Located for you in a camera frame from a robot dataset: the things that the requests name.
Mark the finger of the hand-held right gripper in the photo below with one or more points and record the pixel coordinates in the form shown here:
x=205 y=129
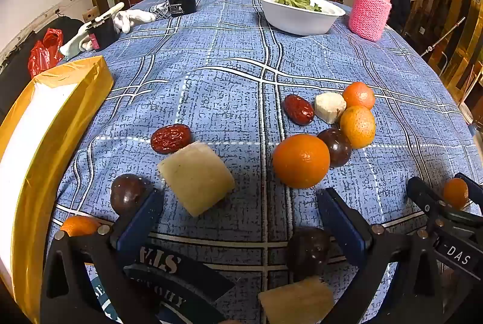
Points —
x=424 y=197
x=476 y=195

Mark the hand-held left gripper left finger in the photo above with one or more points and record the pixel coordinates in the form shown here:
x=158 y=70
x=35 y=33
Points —
x=137 y=229

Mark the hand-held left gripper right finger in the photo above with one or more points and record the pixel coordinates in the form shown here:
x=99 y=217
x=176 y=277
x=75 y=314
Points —
x=341 y=224

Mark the small round orange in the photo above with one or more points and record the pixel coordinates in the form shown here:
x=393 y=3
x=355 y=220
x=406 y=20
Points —
x=455 y=194
x=360 y=94
x=79 y=226

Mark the large orange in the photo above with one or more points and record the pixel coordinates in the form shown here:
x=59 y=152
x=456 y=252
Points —
x=301 y=162

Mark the oval orange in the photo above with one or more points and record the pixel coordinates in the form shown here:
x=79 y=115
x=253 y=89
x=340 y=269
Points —
x=358 y=128

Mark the yellow cardboard box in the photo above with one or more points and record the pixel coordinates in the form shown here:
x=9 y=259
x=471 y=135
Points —
x=75 y=109

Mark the large peeled sugarcane piece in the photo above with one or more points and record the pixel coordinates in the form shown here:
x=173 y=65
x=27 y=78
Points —
x=196 y=177

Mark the tan peeled sugarcane piece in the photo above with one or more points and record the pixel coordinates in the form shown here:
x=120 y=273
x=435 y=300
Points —
x=298 y=303

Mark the red date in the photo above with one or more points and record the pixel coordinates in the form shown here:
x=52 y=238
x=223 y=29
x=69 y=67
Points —
x=170 y=138
x=299 y=109

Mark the small peeled sugarcane piece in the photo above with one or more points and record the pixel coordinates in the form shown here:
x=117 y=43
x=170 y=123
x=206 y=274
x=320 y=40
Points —
x=329 y=107

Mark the metal rod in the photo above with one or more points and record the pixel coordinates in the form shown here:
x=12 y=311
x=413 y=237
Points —
x=441 y=40

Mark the blue plaid tablecloth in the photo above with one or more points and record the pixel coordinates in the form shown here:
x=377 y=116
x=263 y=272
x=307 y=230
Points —
x=226 y=63

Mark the dark cloth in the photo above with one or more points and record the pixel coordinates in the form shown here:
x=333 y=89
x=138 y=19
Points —
x=400 y=11

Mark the red plastic bag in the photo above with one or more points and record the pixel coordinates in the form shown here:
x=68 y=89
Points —
x=43 y=58

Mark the white glove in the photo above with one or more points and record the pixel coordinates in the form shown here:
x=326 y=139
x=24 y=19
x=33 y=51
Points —
x=73 y=43
x=132 y=19

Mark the small black box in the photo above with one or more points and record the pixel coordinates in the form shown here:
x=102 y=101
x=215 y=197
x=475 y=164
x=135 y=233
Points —
x=102 y=34

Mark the white bowl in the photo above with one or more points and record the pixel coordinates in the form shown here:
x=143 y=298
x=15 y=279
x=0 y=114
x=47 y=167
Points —
x=302 y=21

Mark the black sofa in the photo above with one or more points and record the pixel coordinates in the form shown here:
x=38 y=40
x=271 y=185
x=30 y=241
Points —
x=15 y=45

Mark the black battery box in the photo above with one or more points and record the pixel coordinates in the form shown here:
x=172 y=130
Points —
x=181 y=3

